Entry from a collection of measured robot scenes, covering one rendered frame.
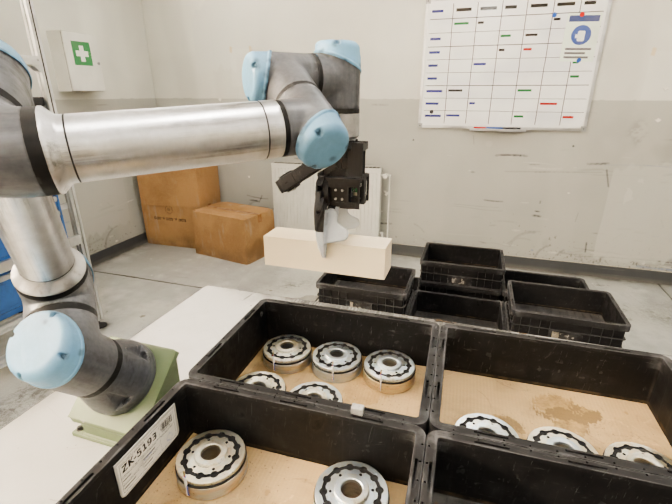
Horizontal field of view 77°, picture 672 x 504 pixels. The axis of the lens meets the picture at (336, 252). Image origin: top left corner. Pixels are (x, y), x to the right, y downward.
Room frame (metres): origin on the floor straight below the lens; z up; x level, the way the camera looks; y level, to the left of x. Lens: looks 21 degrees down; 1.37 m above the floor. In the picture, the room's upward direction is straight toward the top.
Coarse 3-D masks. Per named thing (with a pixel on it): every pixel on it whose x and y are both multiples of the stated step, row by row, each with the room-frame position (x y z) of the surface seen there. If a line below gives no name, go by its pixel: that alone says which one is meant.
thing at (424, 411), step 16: (256, 304) 0.83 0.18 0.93; (288, 304) 0.83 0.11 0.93; (304, 304) 0.83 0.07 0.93; (240, 320) 0.76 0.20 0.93; (384, 320) 0.77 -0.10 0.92; (400, 320) 0.76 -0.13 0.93; (416, 320) 0.76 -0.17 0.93; (224, 336) 0.70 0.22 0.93; (432, 336) 0.70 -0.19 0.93; (208, 352) 0.65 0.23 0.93; (432, 352) 0.65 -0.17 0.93; (192, 368) 0.60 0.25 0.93; (432, 368) 0.60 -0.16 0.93; (224, 384) 0.56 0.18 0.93; (240, 384) 0.56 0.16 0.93; (432, 384) 0.56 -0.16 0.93; (304, 400) 0.52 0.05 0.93; (320, 400) 0.52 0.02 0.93; (384, 416) 0.49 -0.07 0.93; (400, 416) 0.49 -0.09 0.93
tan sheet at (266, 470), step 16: (256, 448) 0.52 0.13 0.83; (256, 464) 0.49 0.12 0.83; (272, 464) 0.49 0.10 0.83; (288, 464) 0.49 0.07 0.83; (304, 464) 0.49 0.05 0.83; (320, 464) 0.49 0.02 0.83; (160, 480) 0.46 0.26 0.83; (176, 480) 0.46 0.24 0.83; (256, 480) 0.46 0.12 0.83; (272, 480) 0.46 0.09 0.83; (288, 480) 0.46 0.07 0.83; (304, 480) 0.46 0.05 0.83; (144, 496) 0.44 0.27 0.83; (160, 496) 0.44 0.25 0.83; (176, 496) 0.44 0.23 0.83; (224, 496) 0.44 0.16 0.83; (240, 496) 0.44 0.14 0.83; (256, 496) 0.44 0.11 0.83; (272, 496) 0.44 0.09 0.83; (288, 496) 0.44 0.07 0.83; (304, 496) 0.44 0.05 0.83; (400, 496) 0.44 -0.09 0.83
